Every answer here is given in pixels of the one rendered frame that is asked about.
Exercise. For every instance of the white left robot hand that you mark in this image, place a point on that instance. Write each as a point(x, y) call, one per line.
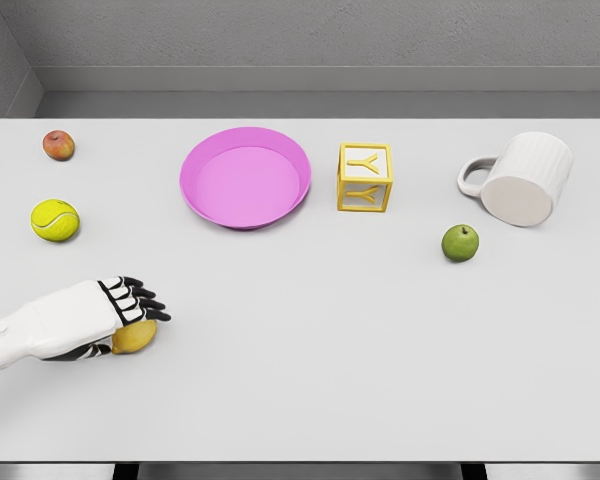
point(75, 315)

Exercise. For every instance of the yellow lemon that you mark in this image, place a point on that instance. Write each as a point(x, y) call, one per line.
point(136, 337)

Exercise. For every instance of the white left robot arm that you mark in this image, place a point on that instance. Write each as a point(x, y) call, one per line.
point(5, 340)

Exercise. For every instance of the pink plate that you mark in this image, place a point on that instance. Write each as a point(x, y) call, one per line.
point(245, 179)

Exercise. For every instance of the yellow tennis ball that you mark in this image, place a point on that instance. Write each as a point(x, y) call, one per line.
point(55, 221)

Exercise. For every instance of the red apple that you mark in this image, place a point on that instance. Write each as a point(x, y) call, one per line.
point(58, 145)

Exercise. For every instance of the yellow letter block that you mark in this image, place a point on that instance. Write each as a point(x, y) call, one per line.
point(364, 176)

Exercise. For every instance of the green apple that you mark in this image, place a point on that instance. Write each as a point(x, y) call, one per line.
point(460, 242)

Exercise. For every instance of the white ribbed mug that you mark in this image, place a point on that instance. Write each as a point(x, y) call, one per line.
point(522, 180)

